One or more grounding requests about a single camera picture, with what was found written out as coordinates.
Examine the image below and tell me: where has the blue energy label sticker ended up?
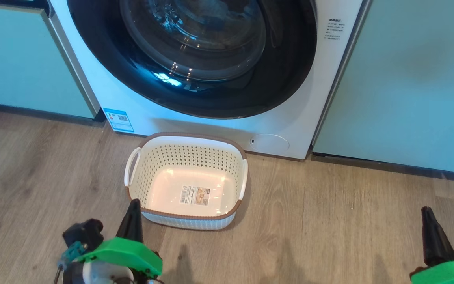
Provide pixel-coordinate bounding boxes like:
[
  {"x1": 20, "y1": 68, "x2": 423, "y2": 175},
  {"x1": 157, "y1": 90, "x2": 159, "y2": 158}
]
[{"x1": 103, "y1": 108, "x2": 135, "y2": 133}]

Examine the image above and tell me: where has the washing machine door with glass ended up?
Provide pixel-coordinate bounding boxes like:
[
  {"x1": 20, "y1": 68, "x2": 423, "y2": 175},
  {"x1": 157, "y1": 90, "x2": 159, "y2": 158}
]
[{"x1": 66, "y1": 0, "x2": 317, "y2": 120}]

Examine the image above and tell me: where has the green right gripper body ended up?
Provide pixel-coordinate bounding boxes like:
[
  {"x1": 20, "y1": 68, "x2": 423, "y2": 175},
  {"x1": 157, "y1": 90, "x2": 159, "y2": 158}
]
[{"x1": 410, "y1": 258, "x2": 454, "y2": 284}]

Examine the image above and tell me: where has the basket product label sticker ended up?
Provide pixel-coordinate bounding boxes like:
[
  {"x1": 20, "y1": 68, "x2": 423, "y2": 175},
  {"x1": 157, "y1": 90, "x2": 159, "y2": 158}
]
[{"x1": 179, "y1": 185, "x2": 211, "y2": 206}]

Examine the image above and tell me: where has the white perforated laundry basket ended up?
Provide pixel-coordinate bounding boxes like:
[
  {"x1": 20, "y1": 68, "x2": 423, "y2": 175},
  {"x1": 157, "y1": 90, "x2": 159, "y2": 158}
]
[{"x1": 124, "y1": 132, "x2": 248, "y2": 231}]

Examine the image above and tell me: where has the pale green cabinet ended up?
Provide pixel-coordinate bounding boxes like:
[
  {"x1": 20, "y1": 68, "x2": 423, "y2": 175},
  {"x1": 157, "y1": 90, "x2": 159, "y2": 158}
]
[
  {"x1": 0, "y1": 0, "x2": 101, "y2": 121},
  {"x1": 312, "y1": 0, "x2": 454, "y2": 176}
]

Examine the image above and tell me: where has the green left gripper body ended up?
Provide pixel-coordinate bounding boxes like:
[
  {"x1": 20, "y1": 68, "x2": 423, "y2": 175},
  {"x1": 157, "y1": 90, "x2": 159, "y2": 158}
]
[{"x1": 75, "y1": 238, "x2": 164, "y2": 277}]

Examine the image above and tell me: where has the white front-load washing machine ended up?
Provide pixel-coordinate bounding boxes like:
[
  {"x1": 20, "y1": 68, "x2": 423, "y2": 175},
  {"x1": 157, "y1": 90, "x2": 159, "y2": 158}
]
[{"x1": 50, "y1": 0, "x2": 371, "y2": 160}]

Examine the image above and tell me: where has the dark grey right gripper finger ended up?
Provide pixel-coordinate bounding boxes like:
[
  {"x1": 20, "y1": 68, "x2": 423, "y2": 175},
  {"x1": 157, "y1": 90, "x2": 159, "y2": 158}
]
[{"x1": 421, "y1": 206, "x2": 454, "y2": 267}]

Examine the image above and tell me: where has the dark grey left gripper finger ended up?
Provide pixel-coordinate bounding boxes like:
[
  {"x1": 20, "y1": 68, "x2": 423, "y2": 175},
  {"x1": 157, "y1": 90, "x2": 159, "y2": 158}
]
[
  {"x1": 116, "y1": 199, "x2": 133, "y2": 242},
  {"x1": 132, "y1": 199, "x2": 144, "y2": 242}
]

